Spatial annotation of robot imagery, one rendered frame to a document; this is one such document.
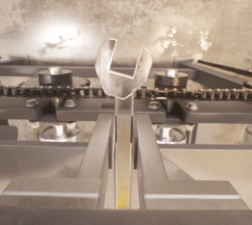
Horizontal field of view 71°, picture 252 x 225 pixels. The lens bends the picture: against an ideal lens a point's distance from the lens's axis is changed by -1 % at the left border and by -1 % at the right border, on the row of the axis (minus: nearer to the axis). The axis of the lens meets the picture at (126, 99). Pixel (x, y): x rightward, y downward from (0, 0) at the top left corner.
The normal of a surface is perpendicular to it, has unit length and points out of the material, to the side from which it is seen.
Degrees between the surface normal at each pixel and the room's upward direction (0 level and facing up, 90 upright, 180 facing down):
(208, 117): 0
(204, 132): 0
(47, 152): 0
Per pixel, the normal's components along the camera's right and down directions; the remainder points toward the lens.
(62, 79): 0.66, 0.23
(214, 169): 0.00, 0.29
